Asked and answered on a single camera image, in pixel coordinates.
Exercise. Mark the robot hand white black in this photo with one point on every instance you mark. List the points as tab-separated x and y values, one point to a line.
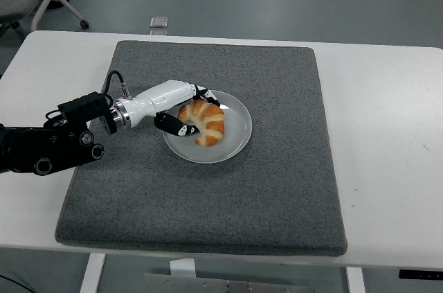
159	97

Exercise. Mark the golden croissant bread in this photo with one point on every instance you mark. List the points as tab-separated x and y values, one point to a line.
211	123

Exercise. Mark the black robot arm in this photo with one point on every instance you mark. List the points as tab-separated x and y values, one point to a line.
59	137

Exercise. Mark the white round plate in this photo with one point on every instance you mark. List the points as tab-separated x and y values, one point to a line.
237	133

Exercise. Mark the grey metal plate with screws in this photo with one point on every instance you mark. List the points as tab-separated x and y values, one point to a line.
207	286

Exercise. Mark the grey felt mat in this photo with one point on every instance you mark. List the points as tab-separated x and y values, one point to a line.
207	203

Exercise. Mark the white table leg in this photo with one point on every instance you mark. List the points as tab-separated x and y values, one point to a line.
355	281
91	274

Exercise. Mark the black table control panel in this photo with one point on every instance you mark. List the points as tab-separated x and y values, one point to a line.
420	274

